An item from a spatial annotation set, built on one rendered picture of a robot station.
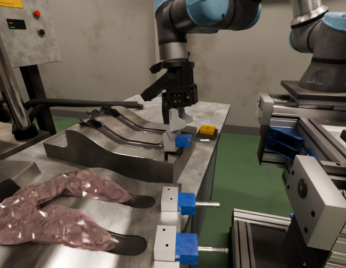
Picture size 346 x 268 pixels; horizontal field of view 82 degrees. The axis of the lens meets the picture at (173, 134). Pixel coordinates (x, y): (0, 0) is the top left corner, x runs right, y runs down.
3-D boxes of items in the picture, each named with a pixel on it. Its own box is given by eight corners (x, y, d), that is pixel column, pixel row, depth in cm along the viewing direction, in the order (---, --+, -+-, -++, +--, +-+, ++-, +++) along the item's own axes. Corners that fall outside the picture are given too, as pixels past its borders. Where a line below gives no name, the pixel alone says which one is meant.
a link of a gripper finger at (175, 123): (184, 142, 52) (184, 107, 52) (163, 141, 55) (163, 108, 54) (188, 141, 55) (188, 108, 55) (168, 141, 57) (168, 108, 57)
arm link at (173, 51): (153, 45, 50) (166, 48, 57) (155, 64, 51) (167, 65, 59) (181, 41, 47) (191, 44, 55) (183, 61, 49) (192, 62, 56)
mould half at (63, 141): (195, 147, 80) (197, 116, 74) (173, 189, 58) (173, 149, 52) (95, 128, 96) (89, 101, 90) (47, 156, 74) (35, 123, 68)
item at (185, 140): (211, 147, 59) (210, 129, 57) (208, 152, 54) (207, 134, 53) (170, 145, 64) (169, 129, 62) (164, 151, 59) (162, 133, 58)
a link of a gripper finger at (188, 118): (193, 135, 60) (189, 107, 56) (174, 135, 62) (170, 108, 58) (195, 131, 63) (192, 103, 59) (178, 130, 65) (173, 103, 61)
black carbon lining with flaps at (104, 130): (176, 135, 74) (176, 111, 70) (158, 158, 60) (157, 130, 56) (99, 123, 85) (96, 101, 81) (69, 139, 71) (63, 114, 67)
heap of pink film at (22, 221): (134, 189, 50) (131, 163, 46) (110, 262, 34) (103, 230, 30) (34, 185, 51) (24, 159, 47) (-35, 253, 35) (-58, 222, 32)
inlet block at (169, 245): (224, 246, 39) (227, 228, 37) (229, 274, 35) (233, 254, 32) (158, 243, 40) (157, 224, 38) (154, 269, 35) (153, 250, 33)
